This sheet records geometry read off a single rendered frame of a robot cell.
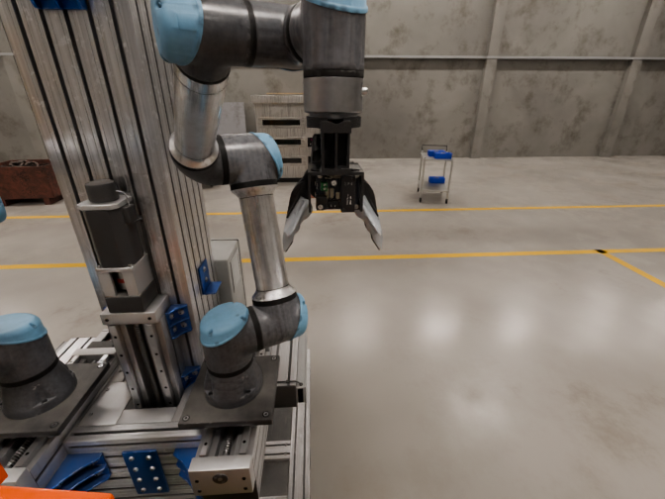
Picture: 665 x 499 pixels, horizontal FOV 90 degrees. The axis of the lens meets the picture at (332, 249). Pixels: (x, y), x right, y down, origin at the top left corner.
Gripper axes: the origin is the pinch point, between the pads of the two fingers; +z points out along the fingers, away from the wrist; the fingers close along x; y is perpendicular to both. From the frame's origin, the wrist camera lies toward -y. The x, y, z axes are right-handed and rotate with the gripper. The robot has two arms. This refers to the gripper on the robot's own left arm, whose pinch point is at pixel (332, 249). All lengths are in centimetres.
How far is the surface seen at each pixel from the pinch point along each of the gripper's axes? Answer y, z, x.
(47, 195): -557, 137, -472
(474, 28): -1023, -197, 456
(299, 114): -705, 10, -28
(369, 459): -64, 152, 24
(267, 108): -706, -1, -93
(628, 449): -61, 152, 165
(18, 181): -553, 111, -510
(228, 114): -1000, 23, -242
